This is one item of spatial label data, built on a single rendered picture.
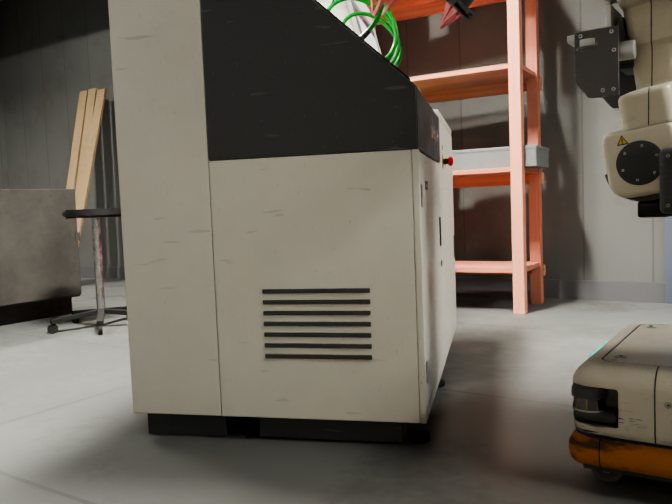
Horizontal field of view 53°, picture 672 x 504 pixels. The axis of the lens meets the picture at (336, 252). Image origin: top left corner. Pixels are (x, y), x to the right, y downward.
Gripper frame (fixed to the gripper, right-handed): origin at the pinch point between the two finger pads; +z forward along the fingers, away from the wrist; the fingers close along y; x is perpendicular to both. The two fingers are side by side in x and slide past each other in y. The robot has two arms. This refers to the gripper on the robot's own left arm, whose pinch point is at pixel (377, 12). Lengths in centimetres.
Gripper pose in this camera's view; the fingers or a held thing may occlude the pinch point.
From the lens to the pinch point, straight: 207.3
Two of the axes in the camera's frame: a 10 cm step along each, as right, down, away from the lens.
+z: -2.5, 6.7, 7.0
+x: 5.6, 6.9, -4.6
